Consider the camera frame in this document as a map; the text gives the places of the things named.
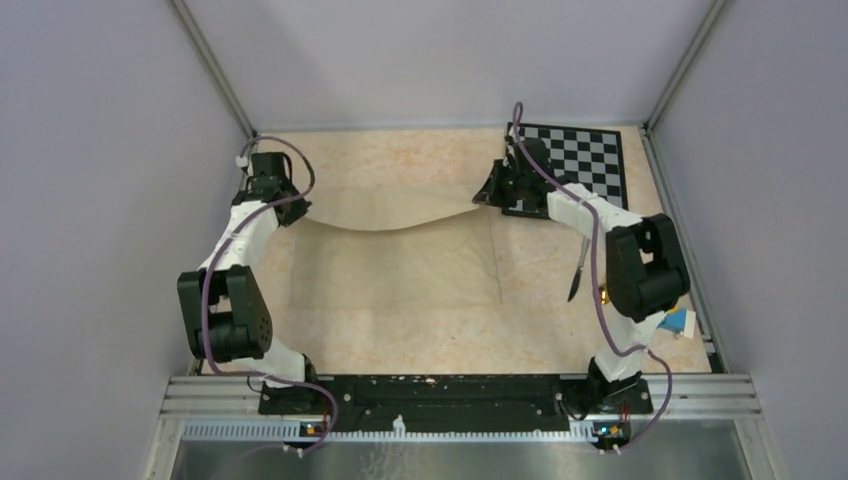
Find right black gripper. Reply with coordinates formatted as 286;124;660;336
474;160;530;210

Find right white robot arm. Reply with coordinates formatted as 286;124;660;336
473;136;690;412

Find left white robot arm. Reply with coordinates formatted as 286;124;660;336
177;152;321;414

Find silver knife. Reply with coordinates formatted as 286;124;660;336
567;237;590;302

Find black white checkerboard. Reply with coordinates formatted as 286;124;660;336
501;122;629;219

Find colourful toy blocks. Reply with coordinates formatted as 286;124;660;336
659;307;697;339

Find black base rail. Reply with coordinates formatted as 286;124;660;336
258;374;654;433

